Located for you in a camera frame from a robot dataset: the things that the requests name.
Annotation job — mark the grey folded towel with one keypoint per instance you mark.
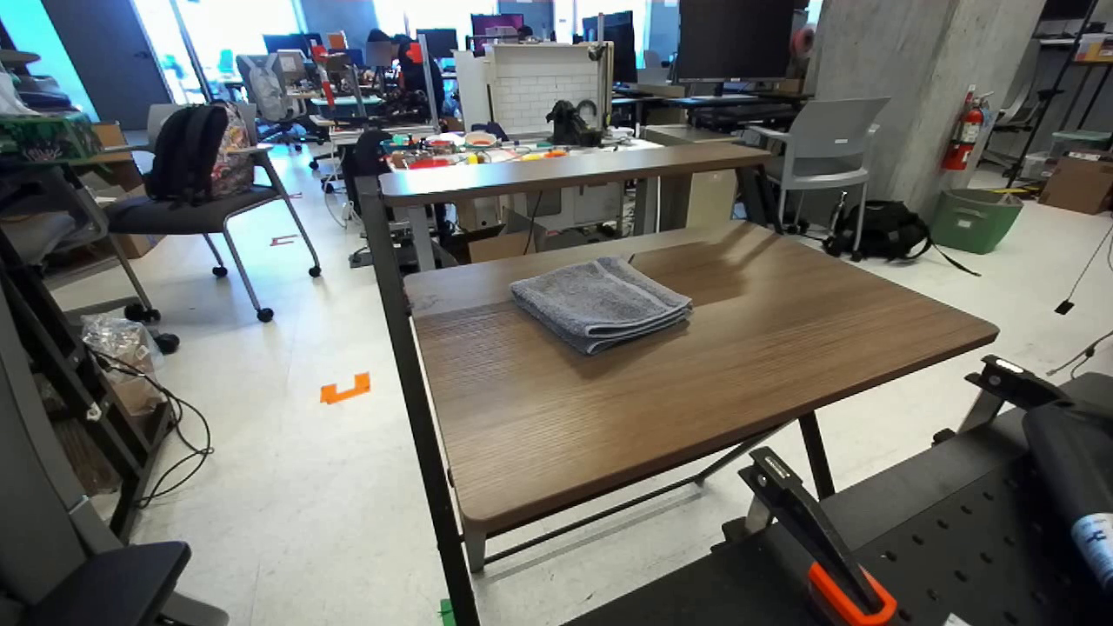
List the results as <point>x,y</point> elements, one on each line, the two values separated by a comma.
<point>600,300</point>

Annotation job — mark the cardboard box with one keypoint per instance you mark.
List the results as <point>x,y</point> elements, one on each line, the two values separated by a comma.
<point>504,246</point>
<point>1078,183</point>

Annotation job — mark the brown top table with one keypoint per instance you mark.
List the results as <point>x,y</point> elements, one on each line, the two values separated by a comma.
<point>556,172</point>

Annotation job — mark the white bowl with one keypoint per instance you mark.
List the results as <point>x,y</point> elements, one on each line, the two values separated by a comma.
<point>481,139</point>

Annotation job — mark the orange tape mark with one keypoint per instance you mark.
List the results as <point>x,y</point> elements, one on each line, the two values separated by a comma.
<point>344,389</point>

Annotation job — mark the white tiled board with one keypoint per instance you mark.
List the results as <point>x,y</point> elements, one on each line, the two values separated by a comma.
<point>543,87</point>

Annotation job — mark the row of monitors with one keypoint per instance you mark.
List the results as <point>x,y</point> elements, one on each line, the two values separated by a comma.
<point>609,39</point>

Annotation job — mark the grey plastic chair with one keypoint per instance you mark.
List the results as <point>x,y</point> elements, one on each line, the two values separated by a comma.
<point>826,143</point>

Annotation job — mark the large black monitor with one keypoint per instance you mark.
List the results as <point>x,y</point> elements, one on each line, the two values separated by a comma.
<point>735,39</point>

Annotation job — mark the black backpack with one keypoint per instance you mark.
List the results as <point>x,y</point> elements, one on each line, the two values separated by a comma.
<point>184,155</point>
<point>883,230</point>

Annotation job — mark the patterned backpack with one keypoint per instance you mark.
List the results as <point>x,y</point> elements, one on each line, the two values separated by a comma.
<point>233,161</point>

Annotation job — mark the grey office chair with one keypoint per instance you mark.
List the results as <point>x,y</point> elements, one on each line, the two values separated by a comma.
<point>265,91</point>

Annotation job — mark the grey chair on castors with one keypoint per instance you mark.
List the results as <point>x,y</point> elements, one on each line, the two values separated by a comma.
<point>191,216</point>

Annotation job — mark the green plastic bin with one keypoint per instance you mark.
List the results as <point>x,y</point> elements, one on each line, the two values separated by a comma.
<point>972,224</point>

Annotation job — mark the clear plastic bag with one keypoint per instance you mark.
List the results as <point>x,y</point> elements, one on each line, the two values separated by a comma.
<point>117,335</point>

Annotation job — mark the red fire extinguisher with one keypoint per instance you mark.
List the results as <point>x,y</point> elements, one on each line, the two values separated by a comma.
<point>963,137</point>

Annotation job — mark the black shelf rack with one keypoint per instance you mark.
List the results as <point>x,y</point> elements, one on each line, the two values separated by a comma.
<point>61,365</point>

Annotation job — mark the dark door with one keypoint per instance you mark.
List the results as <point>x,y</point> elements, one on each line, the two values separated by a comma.
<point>109,61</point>

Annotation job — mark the black cylinder with white end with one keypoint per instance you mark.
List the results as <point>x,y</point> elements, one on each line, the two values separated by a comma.
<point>1074,461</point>

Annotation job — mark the green patterned box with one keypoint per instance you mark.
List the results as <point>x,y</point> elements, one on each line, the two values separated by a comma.
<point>48,137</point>

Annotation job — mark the black office chair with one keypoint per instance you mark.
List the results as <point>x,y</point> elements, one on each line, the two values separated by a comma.
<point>52,556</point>

